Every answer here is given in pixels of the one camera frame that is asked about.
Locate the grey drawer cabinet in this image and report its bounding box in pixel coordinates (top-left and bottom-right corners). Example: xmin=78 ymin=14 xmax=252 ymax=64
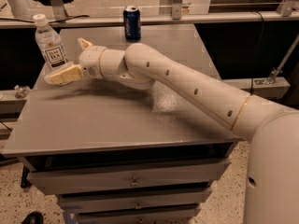
xmin=0 ymin=23 xmax=249 ymax=224

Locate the clear plastic tea bottle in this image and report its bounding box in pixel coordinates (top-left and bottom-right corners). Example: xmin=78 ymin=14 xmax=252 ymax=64
xmin=33 ymin=14 xmax=69 ymax=72

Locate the crumpled foil wrapper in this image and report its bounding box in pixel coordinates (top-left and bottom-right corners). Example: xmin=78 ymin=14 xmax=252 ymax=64
xmin=14 ymin=85 xmax=30 ymax=99

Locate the middle grey drawer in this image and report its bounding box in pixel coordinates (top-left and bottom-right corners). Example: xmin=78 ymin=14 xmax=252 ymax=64
xmin=58 ymin=186 xmax=211 ymax=213

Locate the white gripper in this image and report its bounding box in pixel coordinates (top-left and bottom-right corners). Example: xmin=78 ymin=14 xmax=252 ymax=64
xmin=44 ymin=37 xmax=107 ymax=85

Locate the black cable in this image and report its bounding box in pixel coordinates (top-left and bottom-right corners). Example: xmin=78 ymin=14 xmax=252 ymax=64
xmin=0 ymin=14 xmax=90 ymax=25

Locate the top grey drawer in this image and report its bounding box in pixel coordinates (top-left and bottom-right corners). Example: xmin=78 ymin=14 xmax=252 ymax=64
xmin=28 ymin=159 xmax=230 ymax=195

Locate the blue pepsi can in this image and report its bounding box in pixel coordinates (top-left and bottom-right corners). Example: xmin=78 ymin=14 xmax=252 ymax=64
xmin=123 ymin=6 xmax=141 ymax=42

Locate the bottom grey drawer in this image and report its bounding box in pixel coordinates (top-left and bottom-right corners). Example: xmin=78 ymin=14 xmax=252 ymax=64
xmin=76 ymin=204 xmax=200 ymax=224

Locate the black shoe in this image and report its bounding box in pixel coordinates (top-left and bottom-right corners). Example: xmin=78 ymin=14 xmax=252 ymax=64
xmin=21 ymin=212 xmax=44 ymax=224

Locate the white pipe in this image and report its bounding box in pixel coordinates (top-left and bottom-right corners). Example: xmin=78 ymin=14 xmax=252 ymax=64
xmin=6 ymin=0 xmax=32 ymax=19

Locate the grey drawer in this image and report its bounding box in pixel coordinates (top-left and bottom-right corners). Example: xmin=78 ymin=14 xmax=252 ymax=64
xmin=76 ymin=204 xmax=200 ymax=224
xmin=58 ymin=186 xmax=211 ymax=213
xmin=28 ymin=159 xmax=230 ymax=195

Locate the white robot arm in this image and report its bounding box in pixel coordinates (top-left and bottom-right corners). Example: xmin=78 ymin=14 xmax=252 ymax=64
xmin=45 ymin=38 xmax=299 ymax=224

